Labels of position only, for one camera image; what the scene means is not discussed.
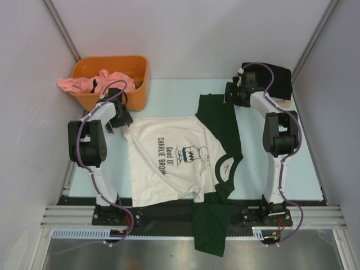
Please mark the green garment in basket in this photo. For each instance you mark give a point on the green garment in basket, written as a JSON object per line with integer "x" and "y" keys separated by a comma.
{"x": 140, "y": 84}

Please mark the orange plastic basket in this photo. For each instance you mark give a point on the orange plastic basket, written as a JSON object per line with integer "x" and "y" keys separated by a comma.
{"x": 129, "y": 72}

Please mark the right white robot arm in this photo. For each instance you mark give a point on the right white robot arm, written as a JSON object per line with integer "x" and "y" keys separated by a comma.
{"x": 281, "y": 139}

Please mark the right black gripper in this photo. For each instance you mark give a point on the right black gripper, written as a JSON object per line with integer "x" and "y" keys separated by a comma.
{"x": 233, "y": 95}

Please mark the white cable duct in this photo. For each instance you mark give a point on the white cable duct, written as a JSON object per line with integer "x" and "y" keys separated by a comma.
{"x": 274, "y": 231}
{"x": 89, "y": 233}

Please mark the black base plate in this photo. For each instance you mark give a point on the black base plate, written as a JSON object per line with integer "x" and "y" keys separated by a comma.
{"x": 168, "y": 219}

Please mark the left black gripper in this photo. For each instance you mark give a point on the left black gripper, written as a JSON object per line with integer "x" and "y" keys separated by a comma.
{"x": 125, "y": 119}

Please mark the cream and green t-shirt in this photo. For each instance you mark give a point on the cream and green t-shirt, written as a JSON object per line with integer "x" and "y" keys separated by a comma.
{"x": 172, "y": 157}

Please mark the right white cable duct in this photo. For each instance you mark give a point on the right white cable duct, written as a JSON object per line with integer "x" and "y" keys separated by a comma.
{"x": 274, "y": 231}

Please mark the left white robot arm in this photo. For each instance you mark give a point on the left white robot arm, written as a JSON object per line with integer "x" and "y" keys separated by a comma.
{"x": 87, "y": 142}

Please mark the folded beige t-shirt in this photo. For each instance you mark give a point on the folded beige t-shirt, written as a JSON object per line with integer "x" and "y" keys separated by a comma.
{"x": 283, "y": 103}

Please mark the left white cable duct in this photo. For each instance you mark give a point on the left white cable duct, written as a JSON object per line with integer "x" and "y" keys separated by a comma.
{"x": 89, "y": 233}

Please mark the folded black t-shirt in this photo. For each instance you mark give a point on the folded black t-shirt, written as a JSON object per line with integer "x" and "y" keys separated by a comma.
{"x": 280, "y": 88}

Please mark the pink t-shirt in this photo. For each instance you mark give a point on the pink t-shirt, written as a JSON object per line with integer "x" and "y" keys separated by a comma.
{"x": 98, "y": 83}

